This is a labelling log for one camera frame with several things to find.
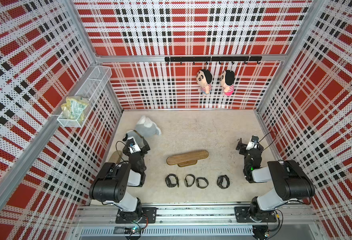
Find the oval wooden tray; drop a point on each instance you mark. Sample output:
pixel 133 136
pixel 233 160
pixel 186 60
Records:
pixel 115 157

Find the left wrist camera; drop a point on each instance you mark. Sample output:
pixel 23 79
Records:
pixel 132 145

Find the wooden watch stand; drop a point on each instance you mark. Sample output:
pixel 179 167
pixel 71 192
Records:
pixel 187 159

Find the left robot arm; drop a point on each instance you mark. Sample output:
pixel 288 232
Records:
pixel 110 185

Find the black hook rail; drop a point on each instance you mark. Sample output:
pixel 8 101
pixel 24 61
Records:
pixel 214 59

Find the doll with pink shirt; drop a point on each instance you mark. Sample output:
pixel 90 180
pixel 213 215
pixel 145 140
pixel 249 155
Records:
pixel 227 79

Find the black round face watch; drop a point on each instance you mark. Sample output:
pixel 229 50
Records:
pixel 202 182

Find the black rugged sport watch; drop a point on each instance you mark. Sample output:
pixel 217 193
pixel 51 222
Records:
pixel 223 182

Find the white wire basket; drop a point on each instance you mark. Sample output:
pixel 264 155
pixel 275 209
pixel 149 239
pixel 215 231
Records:
pixel 91 89

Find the grey plush toy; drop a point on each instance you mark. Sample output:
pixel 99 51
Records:
pixel 146 128

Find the doll with striped shirt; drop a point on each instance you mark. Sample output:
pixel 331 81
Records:
pixel 204 80

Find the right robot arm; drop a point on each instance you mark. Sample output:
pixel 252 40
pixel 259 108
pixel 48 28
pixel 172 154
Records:
pixel 290 183

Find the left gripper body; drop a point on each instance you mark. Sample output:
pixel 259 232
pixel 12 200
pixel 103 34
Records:
pixel 144 150

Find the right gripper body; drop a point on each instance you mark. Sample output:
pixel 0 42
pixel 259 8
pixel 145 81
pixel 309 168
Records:
pixel 243 149

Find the yellow green snack packet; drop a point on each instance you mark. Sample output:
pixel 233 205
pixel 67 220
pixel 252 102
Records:
pixel 74 107

